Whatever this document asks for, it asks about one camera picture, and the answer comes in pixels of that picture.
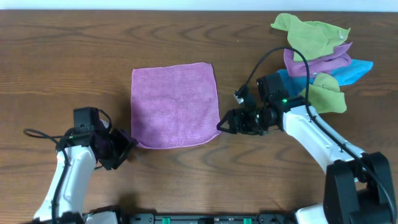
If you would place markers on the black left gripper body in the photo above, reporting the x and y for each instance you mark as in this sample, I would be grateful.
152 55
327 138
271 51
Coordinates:
117 149

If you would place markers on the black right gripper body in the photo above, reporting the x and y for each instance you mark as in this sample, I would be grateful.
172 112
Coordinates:
253 122

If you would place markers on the purple microfiber cloth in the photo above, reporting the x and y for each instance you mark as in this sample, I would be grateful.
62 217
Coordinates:
175 106

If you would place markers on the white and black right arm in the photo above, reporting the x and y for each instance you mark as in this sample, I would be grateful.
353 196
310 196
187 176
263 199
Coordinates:
358 185

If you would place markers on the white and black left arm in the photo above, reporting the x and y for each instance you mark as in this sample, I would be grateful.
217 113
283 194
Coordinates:
78 152

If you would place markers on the blue microfiber cloth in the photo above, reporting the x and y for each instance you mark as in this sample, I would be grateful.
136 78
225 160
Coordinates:
344 75

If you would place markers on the green cloth near pile front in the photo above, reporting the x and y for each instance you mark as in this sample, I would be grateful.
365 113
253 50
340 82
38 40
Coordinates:
325 95

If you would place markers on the purple cloth in pile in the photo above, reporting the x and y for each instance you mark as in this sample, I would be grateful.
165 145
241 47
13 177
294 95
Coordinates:
325 64

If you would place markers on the green cloth at pile top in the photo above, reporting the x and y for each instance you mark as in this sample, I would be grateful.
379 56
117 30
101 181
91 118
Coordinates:
314 39

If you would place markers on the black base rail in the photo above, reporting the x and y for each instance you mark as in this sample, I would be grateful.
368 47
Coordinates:
262 218

